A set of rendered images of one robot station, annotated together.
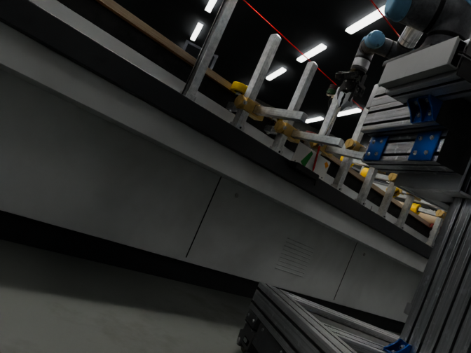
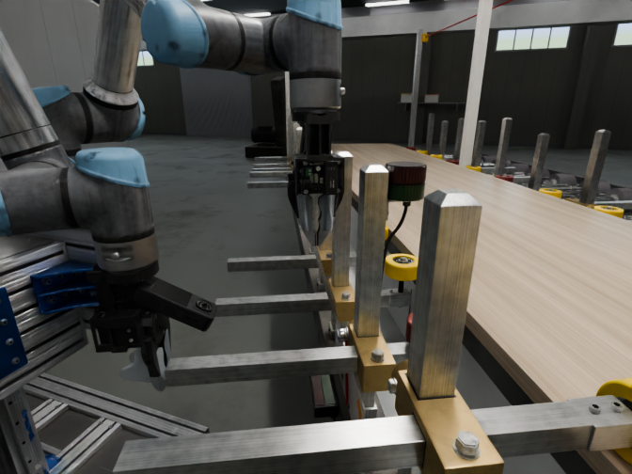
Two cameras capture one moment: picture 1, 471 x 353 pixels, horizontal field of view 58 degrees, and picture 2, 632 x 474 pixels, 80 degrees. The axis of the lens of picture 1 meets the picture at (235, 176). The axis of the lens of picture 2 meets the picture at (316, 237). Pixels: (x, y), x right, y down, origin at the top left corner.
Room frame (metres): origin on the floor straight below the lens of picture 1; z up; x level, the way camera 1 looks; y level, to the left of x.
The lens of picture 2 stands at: (2.24, -0.81, 1.23)
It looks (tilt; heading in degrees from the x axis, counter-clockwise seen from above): 19 degrees down; 124
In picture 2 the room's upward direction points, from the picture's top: straight up
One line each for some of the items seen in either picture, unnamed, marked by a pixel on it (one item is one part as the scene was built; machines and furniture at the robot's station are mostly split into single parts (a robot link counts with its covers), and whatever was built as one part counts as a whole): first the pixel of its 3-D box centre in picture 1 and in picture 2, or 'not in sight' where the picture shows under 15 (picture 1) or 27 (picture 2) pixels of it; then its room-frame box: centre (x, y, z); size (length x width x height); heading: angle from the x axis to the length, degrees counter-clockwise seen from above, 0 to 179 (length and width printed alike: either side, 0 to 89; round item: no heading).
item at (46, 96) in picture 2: (451, 19); (48, 117); (1.25, -0.42, 1.20); 0.13 x 0.12 x 0.14; 87
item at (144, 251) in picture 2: not in sight; (127, 251); (1.76, -0.56, 1.05); 0.08 x 0.08 x 0.05
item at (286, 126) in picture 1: (287, 132); (341, 296); (1.85, -0.13, 0.81); 0.14 x 0.06 x 0.05; 131
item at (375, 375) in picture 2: (321, 146); (370, 351); (2.01, -0.32, 0.84); 0.14 x 0.06 x 0.05; 131
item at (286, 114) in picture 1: (263, 111); (305, 262); (1.65, 0.00, 0.80); 0.44 x 0.03 x 0.04; 41
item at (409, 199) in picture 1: (410, 197); not in sight; (2.65, -1.06, 0.91); 0.04 x 0.04 x 0.48; 41
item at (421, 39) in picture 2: not in sight; (417, 101); (1.00, 2.55, 1.25); 0.09 x 0.08 x 1.10; 131
